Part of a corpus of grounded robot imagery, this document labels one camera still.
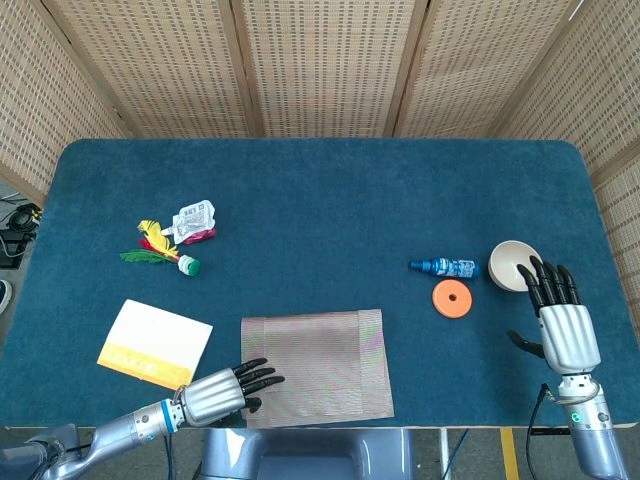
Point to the beige bowl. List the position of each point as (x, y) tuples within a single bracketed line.
[(505, 265)]

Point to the white and yellow book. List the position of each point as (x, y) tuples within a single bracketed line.
[(150, 335)]

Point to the blue carpet table cover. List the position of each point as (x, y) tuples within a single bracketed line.
[(320, 200)]

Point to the grey-blue robot torso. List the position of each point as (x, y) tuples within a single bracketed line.
[(300, 455)]

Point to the orange disc with hole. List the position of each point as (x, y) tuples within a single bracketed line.
[(442, 305)]

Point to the white table leg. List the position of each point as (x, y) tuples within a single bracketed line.
[(444, 455)]

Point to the blue spray bottle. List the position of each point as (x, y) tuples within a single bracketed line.
[(450, 267)]

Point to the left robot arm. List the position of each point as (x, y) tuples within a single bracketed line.
[(125, 430)]

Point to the woven bamboo folding screen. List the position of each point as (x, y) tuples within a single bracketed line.
[(325, 65)]

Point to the dark shoe with white sole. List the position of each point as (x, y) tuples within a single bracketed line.
[(4, 295)]

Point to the brown woven placemat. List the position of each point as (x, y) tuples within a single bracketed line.
[(325, 365)]

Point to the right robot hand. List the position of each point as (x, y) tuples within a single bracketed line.
[(570, 340)]

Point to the crumpled silver and pink pouch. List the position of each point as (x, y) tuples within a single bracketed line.
[(192, 220)]

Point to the feather shuttlecock with green base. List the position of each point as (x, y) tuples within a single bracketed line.
[(190, 265)]

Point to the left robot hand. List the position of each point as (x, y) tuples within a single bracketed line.
[(215, 397)]

